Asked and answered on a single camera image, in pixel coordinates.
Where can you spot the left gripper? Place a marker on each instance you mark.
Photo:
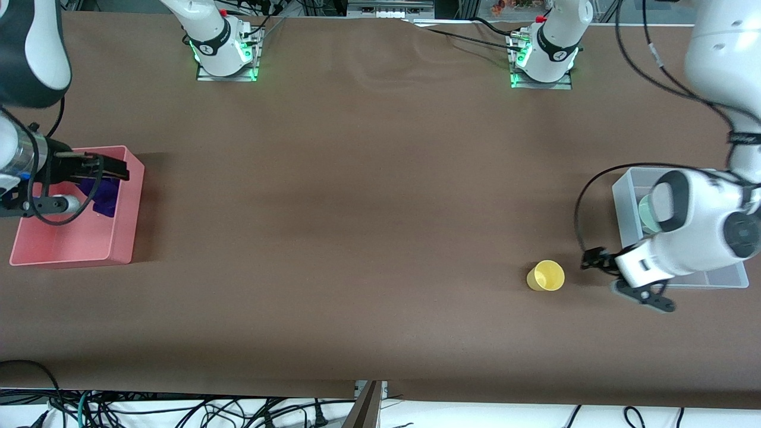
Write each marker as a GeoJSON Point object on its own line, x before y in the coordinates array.
{"type": "Point", "coordinates": [596, 259]}

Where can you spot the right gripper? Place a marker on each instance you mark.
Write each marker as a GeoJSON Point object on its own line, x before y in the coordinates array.
{"type": "Point", "coordinates": [60, 167]}

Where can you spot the purple microfibre cloth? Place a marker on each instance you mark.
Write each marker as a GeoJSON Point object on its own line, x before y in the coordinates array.
{"type": "Point", "coordinates": [107, 199]}

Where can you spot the yellow plastic cup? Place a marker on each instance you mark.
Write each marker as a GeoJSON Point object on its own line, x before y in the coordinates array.
{"type": "Point", "coordinates": [546, 276]}

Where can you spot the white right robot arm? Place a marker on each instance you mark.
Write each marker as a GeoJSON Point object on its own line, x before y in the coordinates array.
{"type": "Point", "coordinates": [208, 35]}

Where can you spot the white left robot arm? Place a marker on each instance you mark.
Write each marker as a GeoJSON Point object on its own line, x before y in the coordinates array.
{"type": "Point", "coordinates": [707, 208]}

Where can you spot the pink plastic bin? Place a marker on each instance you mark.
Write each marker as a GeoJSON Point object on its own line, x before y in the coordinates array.
{"type": "Point", "coordinates": [71, 244]}

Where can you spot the clear plastic bin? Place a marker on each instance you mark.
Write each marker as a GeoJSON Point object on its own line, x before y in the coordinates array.
{"type": "Point", "coordinates": [630, 196]}

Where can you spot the brown table cover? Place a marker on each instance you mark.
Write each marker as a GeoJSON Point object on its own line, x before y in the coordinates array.
{"type": "Point", "coordinates": [380, 208]}

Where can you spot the orange patterned object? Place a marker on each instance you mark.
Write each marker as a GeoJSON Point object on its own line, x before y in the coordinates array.
{"type": "Point", "coordinates": [511, 5]}

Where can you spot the white power strip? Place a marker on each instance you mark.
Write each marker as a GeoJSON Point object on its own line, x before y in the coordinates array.
{"type": "Point", "coordinates": [389, 9]}

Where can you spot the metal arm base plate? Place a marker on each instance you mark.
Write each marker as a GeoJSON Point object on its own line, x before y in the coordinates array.
{"type": "Point", "coordinates": [250, 65]}
{"type": "Point", "coordinates": [562, 85]}

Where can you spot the metal stand bracket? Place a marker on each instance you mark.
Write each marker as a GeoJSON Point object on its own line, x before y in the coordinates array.
{"type": "Point", "coordinates": [384, 389]}

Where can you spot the grey stand post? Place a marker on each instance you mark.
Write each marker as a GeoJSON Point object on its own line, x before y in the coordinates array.
{"type": "Point", "coordinates": [364, 410]}

